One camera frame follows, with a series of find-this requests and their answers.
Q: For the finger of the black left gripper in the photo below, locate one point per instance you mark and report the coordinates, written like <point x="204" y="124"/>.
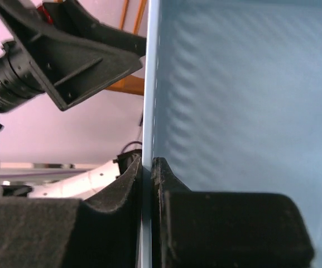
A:
<point x="71" y="17"/>

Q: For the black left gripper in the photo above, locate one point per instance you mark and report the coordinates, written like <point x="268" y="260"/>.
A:
<point x="40" y="59"/>

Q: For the blue perforated basket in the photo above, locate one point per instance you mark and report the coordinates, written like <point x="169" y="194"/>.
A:
<point x="233" y="98"/>

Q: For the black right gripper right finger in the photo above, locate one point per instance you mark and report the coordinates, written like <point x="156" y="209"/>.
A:
<point x="224" y="229"/>

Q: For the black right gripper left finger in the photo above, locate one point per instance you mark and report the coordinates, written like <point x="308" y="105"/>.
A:
<point x="102" y="231"/>

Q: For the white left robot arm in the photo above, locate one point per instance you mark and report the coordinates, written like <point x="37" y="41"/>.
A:
<point x="53" y="184"/>

